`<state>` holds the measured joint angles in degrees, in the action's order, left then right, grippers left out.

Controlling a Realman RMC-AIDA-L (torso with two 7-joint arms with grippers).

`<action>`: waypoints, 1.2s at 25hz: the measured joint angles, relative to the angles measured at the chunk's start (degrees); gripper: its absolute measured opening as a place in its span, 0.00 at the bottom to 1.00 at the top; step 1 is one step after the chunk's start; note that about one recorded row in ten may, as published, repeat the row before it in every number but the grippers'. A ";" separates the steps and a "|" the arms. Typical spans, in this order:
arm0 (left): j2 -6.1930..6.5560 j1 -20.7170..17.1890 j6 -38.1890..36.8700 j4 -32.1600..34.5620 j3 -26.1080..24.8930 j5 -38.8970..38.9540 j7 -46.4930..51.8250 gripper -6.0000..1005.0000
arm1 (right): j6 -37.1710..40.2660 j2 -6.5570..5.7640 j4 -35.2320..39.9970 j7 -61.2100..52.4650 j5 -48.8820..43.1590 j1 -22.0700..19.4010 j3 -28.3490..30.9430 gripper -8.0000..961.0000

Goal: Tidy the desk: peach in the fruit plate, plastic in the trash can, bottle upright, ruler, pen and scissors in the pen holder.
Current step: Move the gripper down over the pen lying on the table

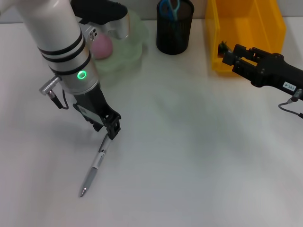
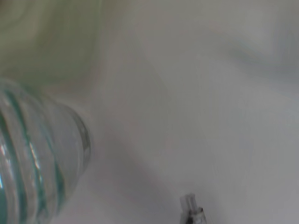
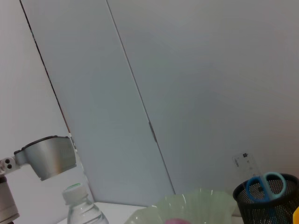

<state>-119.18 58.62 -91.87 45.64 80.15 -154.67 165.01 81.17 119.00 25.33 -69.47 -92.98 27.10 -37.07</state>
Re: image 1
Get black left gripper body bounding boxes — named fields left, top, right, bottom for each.
left=72, top=86, right=114, bottom=126

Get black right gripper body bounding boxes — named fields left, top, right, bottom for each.
left=250, top=53, right=303, bottom=96

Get silver ballpoint pen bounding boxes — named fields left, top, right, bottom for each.
left=79, top=134, right=112, bottom=198

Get pink toy peach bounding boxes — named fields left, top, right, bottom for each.
left=91, top=34, right=113, bottom=60

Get blue capped scissors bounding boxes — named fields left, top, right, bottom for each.
left=159, top=0, right=180, bottom=21

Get green translucent plastic fruit plate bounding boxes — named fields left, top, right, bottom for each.
left=89, top=9, right=149, bottom=74

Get yellow plastic storage bin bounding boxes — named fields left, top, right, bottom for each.
left=205, top=0, right=287, bottom=76

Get black mesh cylinder bin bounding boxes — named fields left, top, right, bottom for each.
left=156, top=0, right=195, bottom=55

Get right gripper cable with plug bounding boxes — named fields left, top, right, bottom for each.
left=278, top=89, right=303, bottom=119

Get gripper cable with plug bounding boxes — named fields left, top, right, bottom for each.
left=278, top=89, right=303, bottom=119
left=39, top=76, right=69, bottom=110

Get left gripper cable with plug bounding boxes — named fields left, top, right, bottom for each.
left=39, top=76, right=69, bottom=110

